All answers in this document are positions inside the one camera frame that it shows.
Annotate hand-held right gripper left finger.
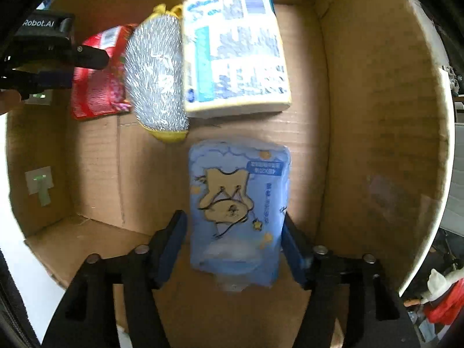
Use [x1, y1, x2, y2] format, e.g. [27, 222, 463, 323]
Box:
[43, 209, 188, 348]

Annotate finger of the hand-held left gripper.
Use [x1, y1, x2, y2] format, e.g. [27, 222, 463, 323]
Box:
[70, 45, 110, 69]
[0, 70, 75, 100]

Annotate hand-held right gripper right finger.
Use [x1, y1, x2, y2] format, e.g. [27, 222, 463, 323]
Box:
[280, 213, 423, 348]

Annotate red snack packet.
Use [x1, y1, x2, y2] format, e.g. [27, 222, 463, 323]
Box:
[70, 23, 139, 120]

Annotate silver scouring pad pack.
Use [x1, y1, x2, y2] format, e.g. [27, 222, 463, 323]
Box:
[123, 4, 191, 143]

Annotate cardboard box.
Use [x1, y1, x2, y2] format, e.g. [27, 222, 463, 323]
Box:
[5, 0, 455, 348]

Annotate white and blue tissue pack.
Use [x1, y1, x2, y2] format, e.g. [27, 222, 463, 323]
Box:
[181, 0, 293, 119]

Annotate person's left hand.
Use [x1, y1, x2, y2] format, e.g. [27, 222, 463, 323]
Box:
[0, 89, 23, 116]

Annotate white label sticker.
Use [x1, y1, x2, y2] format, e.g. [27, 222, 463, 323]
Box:
[25, 167, 55, 207]

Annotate red and white object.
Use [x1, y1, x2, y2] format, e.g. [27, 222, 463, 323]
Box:
[422, 268, 464, 326]

